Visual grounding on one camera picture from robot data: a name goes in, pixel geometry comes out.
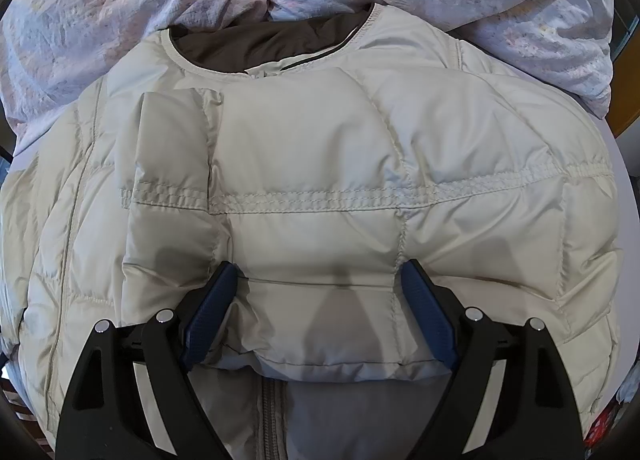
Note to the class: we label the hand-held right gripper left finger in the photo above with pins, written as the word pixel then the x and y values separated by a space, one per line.
pixel 210 312

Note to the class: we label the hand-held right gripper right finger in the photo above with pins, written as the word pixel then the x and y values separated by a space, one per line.
pixel 426 312

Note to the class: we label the cream quilted puffer jacket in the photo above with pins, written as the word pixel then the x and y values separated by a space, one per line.
pixel 310 165

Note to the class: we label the red patterned cloth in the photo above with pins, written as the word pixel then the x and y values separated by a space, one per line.
pixel 607 432

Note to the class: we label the pink lilac patterned duvet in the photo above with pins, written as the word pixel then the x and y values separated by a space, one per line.
pixel 100 5

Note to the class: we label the orange wooden frame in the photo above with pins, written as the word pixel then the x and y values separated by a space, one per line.
pixel 631 110

